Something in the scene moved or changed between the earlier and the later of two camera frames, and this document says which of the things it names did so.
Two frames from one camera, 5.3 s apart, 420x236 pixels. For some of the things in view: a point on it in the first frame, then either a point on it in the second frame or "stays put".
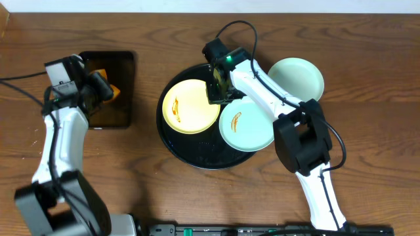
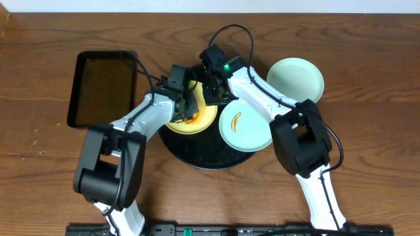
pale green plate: (298, 77) stays put
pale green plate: (246, 126) stays put
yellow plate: (186, 107) stays put
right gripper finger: (222, 91) stays put
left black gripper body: (99, 86) → (189, 107)
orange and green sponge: (103, 88) → (191, 119)
